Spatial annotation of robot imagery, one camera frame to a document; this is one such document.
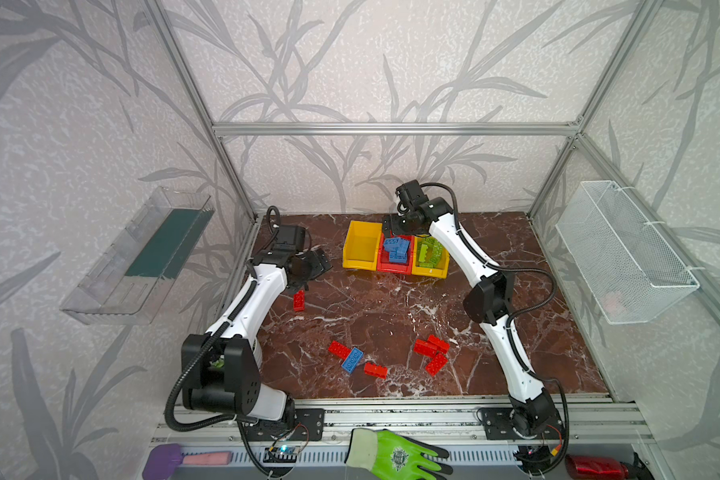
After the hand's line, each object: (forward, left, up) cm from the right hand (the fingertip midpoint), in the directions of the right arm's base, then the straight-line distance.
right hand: (395, 218), depth 97 cm
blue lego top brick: (-2, -3, -12) cm, 12 cm away
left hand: (-17, +21, 0) cm, 27 cm away
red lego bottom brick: (-43, +7, -14) cm, 46 cm away
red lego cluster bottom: (-41, -11, -15) cm, 45 cm away
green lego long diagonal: (-5, -10, -11) cm, 16 cm away
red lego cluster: (-38, -8, -14) cm, 41 cm away
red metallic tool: (-65, -43, -13) cm, 79 cm away
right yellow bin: (-12, -15, -13) cm, 24 cm away
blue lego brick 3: (-41, +13, -15) cm, 45 cm away
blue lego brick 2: (-5, -1, -15) cm, 15 cm away
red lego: (-22, +31, -16) cm, 41 cm away
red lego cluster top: (-36, -12, -14) cm, 41 cm away
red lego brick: (-38, +17, -14) cm, 44 cm away
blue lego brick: (-2, +1, -12) cm, 12 cm away
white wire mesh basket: (-34, -48, +18) cm, 61 cm away
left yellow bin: (+1, +12, -16) cm, 20 cm away
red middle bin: (-8, +4, -15) cm, 18 cm away
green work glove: (-62, +4, -15) cm, 64 cm away
